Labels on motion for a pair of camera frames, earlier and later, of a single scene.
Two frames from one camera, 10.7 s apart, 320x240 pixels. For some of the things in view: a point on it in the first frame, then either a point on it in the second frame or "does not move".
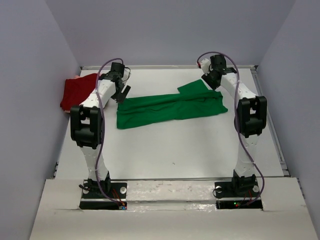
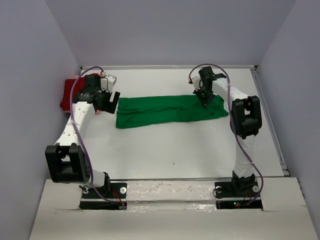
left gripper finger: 120,97 -> 115,99
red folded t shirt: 75,89 does not move
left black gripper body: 119,90 -> 106,104
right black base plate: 237,195 does not move
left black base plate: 92,198 does not move
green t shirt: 194,99 does not move
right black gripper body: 209,80 -> 206,96
